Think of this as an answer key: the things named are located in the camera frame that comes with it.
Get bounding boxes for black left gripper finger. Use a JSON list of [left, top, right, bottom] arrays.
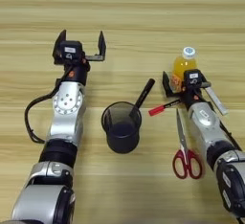
[[52, 29, 67, 58], [98, 31, 107, 56]]

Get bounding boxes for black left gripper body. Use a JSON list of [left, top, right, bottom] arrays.
[[55, 54, 106, 85]]

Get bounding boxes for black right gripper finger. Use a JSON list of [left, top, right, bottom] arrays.
[[162, 71, 183, 98]]

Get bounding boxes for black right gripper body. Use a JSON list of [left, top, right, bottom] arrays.
[[181, 82, 212, 107]]

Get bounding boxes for orange juice bottle white cap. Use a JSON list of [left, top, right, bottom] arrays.
[[171, 46, 198, 93]]

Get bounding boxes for red handled scissors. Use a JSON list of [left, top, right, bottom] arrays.
[[172, 107, 203, 180]]

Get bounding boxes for black mesh pen cup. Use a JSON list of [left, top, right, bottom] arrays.
[[100, 101, 143, 155]]

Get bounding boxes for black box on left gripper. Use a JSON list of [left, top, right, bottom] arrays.
[[59, 40, 84, 61]]

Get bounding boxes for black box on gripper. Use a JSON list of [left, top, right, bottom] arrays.
[[59, 40, 84, 61], [183, 69, 204, 88]]

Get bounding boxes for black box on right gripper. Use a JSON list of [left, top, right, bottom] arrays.
[[183, 69, 204, 88]]

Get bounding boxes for black marker pen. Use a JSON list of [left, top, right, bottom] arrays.
[[128, 78, 156, 119]]

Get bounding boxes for red marker pen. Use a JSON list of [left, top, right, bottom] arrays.
[[148, 98, 184, 118]]

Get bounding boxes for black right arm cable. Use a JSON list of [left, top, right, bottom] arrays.
[[219, 121, 243, 153]]

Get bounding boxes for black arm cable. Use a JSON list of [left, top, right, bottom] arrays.
[[24, 64, 75, 145], [219, 121, 243, 153]]

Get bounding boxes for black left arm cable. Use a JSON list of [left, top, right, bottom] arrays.
[[24, 64, 75, 145]]

